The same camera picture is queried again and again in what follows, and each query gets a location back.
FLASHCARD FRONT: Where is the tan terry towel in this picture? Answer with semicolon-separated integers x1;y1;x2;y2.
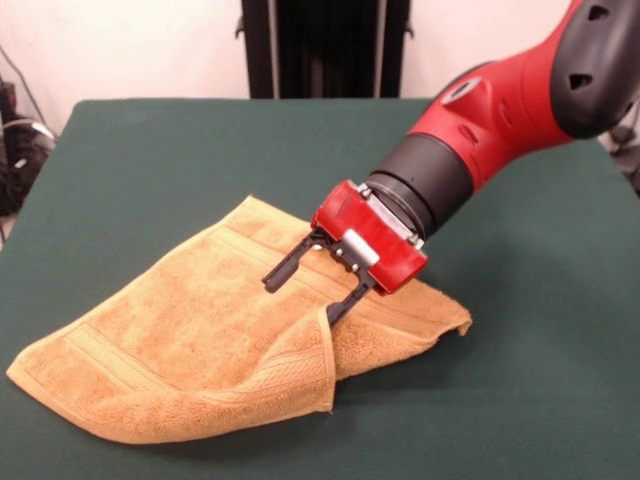
5;194;474;446

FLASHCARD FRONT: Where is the dark green table cloth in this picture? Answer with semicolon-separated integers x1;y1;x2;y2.
0;97;640;480

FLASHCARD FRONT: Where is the black cable bundle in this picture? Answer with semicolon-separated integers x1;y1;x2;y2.
0;117;56;217

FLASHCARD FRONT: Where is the black power strip with plugs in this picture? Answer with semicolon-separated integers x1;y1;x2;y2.
0;81;19;122

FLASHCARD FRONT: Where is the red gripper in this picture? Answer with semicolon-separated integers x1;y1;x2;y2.
261;179;429;329

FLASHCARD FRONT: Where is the black robot pedestal stand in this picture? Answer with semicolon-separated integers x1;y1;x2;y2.
234;0;415;100

